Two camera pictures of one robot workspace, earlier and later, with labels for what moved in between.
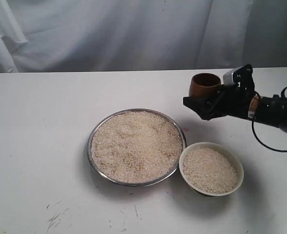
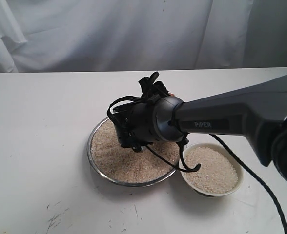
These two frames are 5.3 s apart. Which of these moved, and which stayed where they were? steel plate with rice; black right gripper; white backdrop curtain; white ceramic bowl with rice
Moved: black right gripper
Stayed: white backdrop curtain; white ceramic bowl with rice; steel plate with rice
